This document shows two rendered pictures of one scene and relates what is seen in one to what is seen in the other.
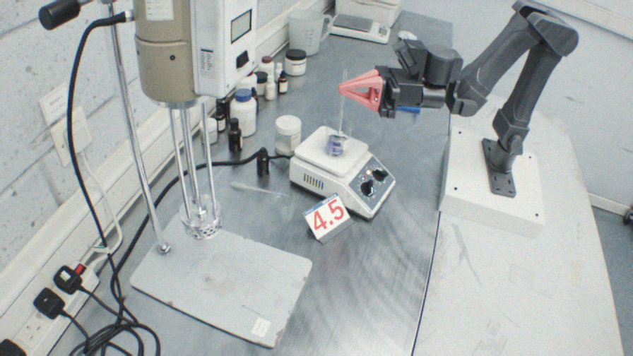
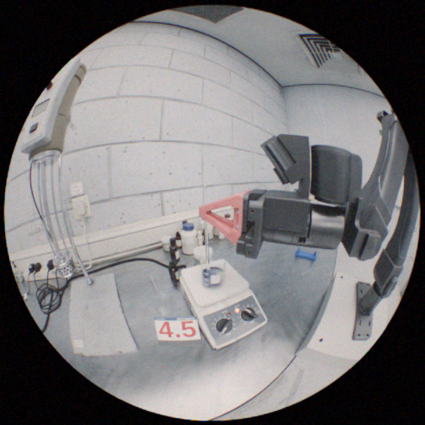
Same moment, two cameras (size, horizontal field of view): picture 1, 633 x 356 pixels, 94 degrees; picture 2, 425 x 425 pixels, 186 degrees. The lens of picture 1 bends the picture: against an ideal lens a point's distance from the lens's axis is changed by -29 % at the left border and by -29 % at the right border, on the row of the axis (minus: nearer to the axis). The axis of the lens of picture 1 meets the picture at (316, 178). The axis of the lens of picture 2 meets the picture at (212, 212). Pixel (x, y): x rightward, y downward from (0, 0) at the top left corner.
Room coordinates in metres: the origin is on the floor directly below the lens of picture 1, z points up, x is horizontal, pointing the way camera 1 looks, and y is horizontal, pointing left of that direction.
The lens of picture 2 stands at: (0.49, -0.16, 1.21)
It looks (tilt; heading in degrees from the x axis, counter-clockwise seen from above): 17 degrees down; 37
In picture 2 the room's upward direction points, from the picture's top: straight up
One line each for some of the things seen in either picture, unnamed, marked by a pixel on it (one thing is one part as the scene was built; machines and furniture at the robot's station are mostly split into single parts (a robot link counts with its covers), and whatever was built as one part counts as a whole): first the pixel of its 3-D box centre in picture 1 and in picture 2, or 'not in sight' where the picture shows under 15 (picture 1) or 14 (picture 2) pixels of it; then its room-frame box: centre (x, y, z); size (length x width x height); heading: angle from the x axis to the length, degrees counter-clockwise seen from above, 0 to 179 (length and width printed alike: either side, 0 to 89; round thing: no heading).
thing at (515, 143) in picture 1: (510, 135); (386, 278); (0.71, -0.44, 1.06); 0.09 x 0.06 x 0.06; 9
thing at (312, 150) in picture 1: (332, 149); (213, 279); (0.68, -0.03, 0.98); 0.12 x 0.12 x 0.01; 63
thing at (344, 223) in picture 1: (329, 217); (176, 332); (0.54, -0.03, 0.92); 0.09 x 0.06 x 0.04; 138
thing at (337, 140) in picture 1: (336, 137); (212, 270); (0.66, -0.03, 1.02); 0.06 x 0.05 x 0.08; 76
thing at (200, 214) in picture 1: (192, 162); (49, 217); (0.38, 0.17, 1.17); 0.07 x 0.07 x 0.25
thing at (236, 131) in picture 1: (234, 134); (174, 249); (0.75, 0.20, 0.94); 0.03 x 0.03 x 0.08
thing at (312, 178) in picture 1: (340, 169); (218, 299); (0.66, -0.05, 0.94); 0.22 x 0.13 x 0.08; 63
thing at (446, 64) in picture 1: (450, 79); (349, 200); (0.67, -0.23, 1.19); 0.12 x 0.09 x 0.12; 99
